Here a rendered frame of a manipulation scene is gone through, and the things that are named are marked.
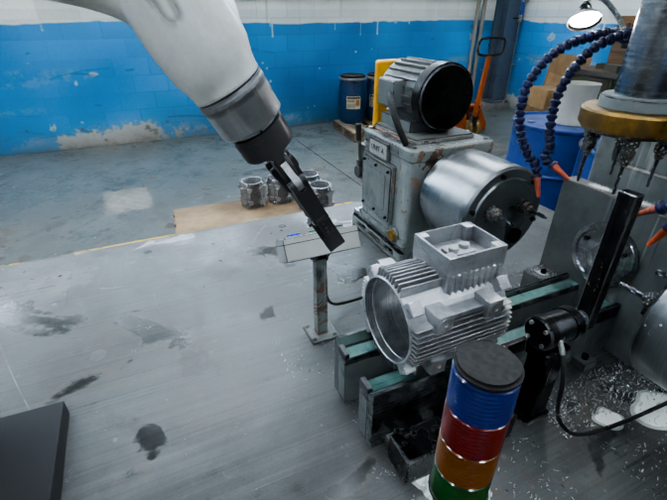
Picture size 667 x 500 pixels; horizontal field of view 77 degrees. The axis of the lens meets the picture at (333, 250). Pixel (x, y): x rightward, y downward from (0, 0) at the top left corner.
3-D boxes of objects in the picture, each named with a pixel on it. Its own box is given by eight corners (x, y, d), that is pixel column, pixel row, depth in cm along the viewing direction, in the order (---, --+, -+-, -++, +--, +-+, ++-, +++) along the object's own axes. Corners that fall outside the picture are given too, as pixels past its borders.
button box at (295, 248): (348, 247, 99) (344, 225, 98) (361, 247, 92) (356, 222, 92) (278, 263, 93) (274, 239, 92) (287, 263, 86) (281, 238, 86)
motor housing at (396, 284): (439, 305, 93) (451, 227, 84) (501, 361, 78) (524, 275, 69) (358, 328, 86) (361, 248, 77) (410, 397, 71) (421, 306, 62)
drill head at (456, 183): (454, 205, 142) (466, 130, 130) (540, 255, 113) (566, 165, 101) (389, 218, 133) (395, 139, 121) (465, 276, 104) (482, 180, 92)
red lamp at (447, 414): (474, 402, 45) (481, 371, 43) (516, 447, 41) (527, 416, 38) (428, 421, 43) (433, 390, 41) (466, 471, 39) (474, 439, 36)
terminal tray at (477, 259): (462, 253, 82) (467, 220, 79) (501, 281, 74) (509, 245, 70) (409, 267, 78) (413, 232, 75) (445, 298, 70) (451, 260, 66)
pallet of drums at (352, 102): (407, 122, 645) (412, 69, 608) (435, 134, 579) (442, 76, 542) (333, 128, 610) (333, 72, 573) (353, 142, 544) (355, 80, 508)
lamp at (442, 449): (467, 430, 48) (474, 402, 45) (506, 476, 43) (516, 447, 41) (423, 448, 46) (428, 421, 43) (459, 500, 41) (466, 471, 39)
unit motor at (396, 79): (405, 174, 160) (416, 52, 140) (461, 205, 134) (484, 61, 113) (343, 184, 151) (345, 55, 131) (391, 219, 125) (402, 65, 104)
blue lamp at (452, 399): (481, 371, 43) (489, 337, 41) (527, 416, 38) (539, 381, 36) (433, 390, 41) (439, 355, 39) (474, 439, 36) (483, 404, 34)
